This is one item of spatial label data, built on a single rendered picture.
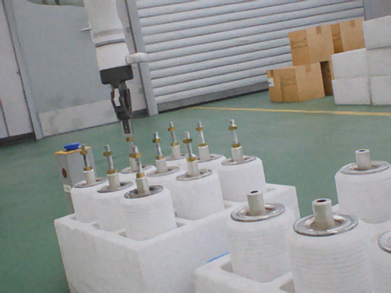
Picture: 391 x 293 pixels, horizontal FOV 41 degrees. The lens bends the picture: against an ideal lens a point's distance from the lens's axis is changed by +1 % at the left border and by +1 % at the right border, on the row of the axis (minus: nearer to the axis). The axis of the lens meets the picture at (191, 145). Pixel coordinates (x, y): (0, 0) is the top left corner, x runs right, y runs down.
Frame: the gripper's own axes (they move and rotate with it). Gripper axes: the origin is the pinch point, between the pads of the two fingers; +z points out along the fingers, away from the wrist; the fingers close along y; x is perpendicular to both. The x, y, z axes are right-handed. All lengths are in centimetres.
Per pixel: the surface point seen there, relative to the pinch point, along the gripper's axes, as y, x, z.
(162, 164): 10.3, 7.8, 8.1
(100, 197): 20.5, -4.1, 10.7
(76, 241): 15.5, -12.5, 20.5
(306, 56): -341, 98, -1
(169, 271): 33.3, 8.7, 23.0
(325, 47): -342, 115, -6
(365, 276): 63, 36, 15
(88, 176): 8.5, -9.1, 8.3
